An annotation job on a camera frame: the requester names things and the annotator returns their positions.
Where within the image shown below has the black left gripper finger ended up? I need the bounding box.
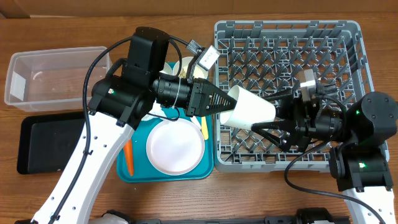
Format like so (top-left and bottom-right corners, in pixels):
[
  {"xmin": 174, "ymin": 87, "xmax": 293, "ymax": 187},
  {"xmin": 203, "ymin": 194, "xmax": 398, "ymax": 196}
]
[
  {"xmin": 208, "ymin": 82, "xmax": 237, "ymax": 105},
  {"xmin": 204, "ymin": 104, "xmax": 236, "ymax": 116}
]

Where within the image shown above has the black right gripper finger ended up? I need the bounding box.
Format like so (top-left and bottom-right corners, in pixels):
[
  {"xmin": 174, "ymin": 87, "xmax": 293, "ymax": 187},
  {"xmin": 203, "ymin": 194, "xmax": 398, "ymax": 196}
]
[
  {"xmin": 263, "ymin": 89, "xmax": 294, "ymax": 101},
  {"xmin": 251, "ymin": 120, "xmax": 297, "ymax": 149}
]

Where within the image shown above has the white plastic fork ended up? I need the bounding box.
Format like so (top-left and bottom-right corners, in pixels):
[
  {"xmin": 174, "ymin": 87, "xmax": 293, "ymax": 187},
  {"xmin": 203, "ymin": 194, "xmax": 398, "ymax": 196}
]
[{"xmin": 190, "ymin": 116, "xmax": 201, "ymax": 129}]

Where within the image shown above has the yellow plastic spoon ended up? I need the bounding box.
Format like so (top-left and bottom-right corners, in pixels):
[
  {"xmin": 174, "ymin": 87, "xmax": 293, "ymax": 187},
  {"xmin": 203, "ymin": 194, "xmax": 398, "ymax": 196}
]
[{"xmin": 201, "ymin": 116, "xmax": 209, "ymax": 140}]

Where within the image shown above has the white paper cup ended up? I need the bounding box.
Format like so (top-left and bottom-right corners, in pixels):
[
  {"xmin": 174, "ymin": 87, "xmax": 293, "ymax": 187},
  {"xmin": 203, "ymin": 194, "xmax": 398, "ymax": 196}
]
[{"xmin": 220, "ymin": 85, "xmax": 276, "ymax": 130}]

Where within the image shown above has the white plate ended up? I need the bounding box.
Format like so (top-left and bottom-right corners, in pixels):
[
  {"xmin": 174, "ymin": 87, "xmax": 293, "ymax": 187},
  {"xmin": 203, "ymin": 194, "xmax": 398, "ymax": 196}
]
[{"xmin": 146, "ymin": 119, "xmax": 205, "ymax": 175}]

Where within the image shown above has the white napkin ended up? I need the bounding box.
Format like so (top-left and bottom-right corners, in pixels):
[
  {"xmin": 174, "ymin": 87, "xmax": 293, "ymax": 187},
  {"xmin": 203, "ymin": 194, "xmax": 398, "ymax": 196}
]
[{"xmin": 142, "ymin": 103, "xmax": 173, "ymax": 121}]

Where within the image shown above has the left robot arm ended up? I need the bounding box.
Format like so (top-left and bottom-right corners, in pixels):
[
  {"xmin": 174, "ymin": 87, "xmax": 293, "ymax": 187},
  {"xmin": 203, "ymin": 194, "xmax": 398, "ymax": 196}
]
[{"xmin": 31, "ymin": 27, "xmax": 237, "ymax": 224}]

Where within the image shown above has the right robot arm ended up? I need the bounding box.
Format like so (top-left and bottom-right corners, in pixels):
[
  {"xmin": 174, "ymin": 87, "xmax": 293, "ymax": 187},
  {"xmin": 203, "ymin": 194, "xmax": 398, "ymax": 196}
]
[{"xmin": 251, "ymin": 90, "xmax": 397, "ymax": 223}]

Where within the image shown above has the grey dishwasher rack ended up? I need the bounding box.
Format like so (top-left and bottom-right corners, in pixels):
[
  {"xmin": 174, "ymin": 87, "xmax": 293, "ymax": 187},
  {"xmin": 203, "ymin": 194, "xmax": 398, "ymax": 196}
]
[{"xmin": 213, "ymin": 21, "xmax": 374, "ymax": 172}]

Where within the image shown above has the white bowl with nuts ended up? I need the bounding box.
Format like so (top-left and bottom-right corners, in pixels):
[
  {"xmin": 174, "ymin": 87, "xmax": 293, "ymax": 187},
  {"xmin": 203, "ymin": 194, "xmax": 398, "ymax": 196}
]
[{"xmin": 172, "ymin": 56, "xmax": 208, "ymax": 80}]

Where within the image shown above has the white bowl with crumbs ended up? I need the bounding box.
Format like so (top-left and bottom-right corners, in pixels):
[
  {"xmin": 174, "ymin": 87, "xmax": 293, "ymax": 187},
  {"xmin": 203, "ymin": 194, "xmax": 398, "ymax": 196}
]
[{"xmin": 160, "ymin": 63, "xmax": 173, "ymax": 76}]

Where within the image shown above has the orange carrot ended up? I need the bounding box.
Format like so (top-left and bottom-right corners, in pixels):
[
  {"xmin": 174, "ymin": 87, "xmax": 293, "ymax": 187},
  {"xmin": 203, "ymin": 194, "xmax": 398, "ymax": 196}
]
[{"xmin": 123, "ymin": 139, "xmax": 134, "ymax": 176}]

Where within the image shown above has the teal plastic tray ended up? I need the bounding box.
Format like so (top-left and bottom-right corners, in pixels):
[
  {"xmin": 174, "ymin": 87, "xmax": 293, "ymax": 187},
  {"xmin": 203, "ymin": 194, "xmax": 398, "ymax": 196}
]
[{"xmin": 116, "ymin": 107, "xmax": 214, "ymax": 183}]

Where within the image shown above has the clear plastic bin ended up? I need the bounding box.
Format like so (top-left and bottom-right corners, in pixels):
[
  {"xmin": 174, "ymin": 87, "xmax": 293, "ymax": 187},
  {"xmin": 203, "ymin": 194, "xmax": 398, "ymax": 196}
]
[{"xmin": 4, "ymin": 46, "xmax": 106, "ymax": 112}]

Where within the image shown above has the black tray bin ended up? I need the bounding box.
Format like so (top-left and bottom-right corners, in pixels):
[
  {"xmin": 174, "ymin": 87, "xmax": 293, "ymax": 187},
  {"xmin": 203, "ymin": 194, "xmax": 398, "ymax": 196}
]
[{"xmin": 17, "ymin": 111, "xmax": 85, "ymax": 174}]

